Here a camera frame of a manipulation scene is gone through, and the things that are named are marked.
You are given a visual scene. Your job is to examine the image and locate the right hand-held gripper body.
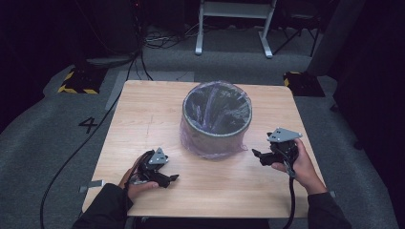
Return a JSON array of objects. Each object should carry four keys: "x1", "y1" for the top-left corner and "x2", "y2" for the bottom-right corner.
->
[{"x1": 266, "y1": 127, "x2": 304, "y2": 165}]

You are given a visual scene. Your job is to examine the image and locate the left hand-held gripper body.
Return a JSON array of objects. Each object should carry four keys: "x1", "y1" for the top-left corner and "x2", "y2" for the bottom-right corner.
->
[{"x1": 137, "y1": 147, "x2": 171, "y2": 189}]

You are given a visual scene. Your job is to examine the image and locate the green plastic bin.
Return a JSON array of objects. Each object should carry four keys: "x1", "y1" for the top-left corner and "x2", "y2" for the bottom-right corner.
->
[{"x1": 181, "y1": 80, "x2": 253, "y2": 158}]

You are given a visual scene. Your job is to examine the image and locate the purple plastic bag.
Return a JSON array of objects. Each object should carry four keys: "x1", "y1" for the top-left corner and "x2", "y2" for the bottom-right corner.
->
[{"x1": 179, "y1": 80, "x2": 253, "y2": 160}]

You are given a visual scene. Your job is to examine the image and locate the person's left hand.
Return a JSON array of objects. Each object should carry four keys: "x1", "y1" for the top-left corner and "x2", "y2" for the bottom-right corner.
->
[{"x1": 117, "y1": 156, "x2": 160, "y2": 203}]

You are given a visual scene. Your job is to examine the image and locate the person's right hand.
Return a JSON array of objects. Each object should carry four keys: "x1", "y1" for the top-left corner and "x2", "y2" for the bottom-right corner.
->
[{"x1": 271, "y1": 138, "x2": 329, "y2": 196}]

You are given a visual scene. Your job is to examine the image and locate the black yellow striped base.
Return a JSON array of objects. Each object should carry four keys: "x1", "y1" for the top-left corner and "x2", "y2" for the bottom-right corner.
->
[
  {"x1": 57, "y1": 65, "x2": 108, "y2": 95},
  {"x1": 283, "y1": 71, "x2": 327, "y2": 98}
]

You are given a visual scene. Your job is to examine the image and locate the black tripod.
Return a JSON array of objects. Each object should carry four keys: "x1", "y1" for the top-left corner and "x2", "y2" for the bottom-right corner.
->
[{"x1": 271, "y1": 15, "x2": 321, "y2": 57}]

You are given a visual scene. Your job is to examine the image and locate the grey pillar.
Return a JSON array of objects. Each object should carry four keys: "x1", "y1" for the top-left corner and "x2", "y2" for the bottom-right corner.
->
[{"x1": 306, "y1": 0, "x2": 367, "y2": 76}]

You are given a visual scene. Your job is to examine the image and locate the left hand-held gripper cable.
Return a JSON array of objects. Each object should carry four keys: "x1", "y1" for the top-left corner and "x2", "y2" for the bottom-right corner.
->
[{"x1": 125, "y1": 150, "x2": 156, "y2": 192}]

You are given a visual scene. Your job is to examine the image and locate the hand-held gripper cable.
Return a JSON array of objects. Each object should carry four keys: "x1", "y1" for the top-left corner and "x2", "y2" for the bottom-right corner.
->
[
  {"x1": 125, "y1": 150, "x2": 156, "y2": 192},
  {"x1": 281, "y1": 158, "x2": 298, "y2": 229}
]

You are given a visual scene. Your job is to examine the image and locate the right hand-held gripper cable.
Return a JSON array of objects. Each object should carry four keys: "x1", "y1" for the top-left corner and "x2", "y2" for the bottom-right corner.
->
[{"x1": 281, "y1": 158, "x2": 298, "y2": 229}]

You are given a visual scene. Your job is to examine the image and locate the long black floor cable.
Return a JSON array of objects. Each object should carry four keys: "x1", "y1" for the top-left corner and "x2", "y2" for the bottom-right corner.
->
[{"x1": 39, "y1": 51, "x2": 144, "y2": 229}]

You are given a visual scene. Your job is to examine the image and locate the bundle of floor cables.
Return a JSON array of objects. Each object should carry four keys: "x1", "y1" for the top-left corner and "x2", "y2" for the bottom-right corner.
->
[{"x1": 142, "y1": 23, "x2": 204, "y2": 51}]

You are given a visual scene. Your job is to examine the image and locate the white metal stand frame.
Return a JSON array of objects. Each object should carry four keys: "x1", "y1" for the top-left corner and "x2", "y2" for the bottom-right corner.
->
[{"x1": 194, "y1": 0, "x2": 278, "y2": 59}]

